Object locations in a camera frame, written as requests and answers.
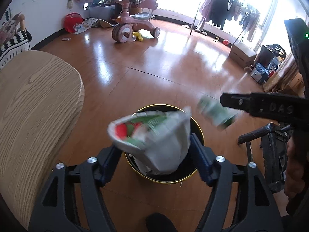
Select white snack bag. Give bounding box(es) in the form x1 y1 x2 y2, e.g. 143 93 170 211
107 106 191 175

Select small green milk carton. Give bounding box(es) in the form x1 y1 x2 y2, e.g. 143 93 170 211
197 96 240 129

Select black gold-rimmed trash bin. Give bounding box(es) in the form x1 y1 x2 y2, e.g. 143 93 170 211
122 103 205 184

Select dark wooden chair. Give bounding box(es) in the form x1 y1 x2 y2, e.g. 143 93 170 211
237 123 292 193

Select blue white patterned box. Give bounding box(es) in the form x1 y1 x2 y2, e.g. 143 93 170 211
250 63 269 85

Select cardboard box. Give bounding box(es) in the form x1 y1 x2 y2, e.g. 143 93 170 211
229 43 257 69

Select round wooden table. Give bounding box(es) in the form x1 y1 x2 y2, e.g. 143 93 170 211
1 51 84 228

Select red ball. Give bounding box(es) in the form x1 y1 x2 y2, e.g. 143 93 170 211
223 39 229 46

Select yellow toy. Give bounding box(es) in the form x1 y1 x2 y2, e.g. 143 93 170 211
132 32 143 41

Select pink children tricycle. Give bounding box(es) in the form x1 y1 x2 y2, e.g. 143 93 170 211
110 0 161 43

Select hanging clothes rack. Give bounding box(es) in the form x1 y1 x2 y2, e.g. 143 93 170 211
195 0 260 42

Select papers on floor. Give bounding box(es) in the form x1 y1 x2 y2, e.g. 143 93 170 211
73 17 114 35

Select red plastic bag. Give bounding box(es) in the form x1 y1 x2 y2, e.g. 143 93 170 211
63 13 83 33

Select black white striped sofa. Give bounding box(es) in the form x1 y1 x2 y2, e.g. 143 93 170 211
1 9 32 70

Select pink plush toy on sofa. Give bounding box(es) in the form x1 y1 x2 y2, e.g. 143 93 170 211
0 13 26 46

